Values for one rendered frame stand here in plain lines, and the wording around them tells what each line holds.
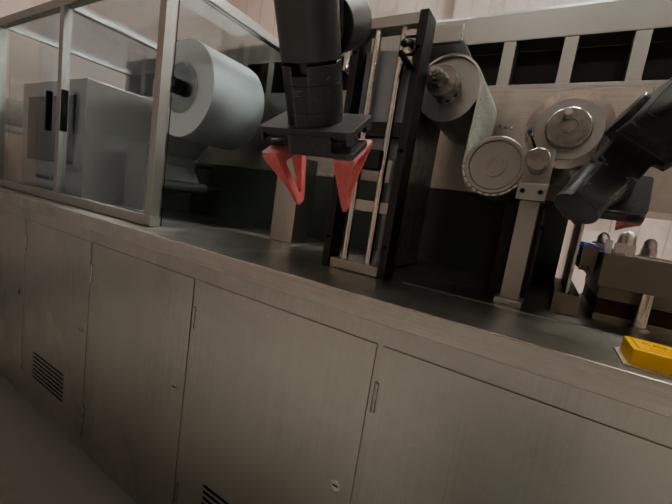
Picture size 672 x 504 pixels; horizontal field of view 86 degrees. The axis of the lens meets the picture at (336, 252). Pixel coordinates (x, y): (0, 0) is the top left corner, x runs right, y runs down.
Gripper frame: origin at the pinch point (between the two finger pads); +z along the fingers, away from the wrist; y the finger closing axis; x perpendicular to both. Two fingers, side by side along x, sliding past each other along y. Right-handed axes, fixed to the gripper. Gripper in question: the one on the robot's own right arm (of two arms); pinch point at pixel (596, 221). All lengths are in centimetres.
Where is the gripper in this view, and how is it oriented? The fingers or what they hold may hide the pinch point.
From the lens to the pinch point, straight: 76.0
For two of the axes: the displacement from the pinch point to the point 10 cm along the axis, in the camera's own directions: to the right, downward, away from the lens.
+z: 3.9, 4.4, 8.1
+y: 8.3, 2.1, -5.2
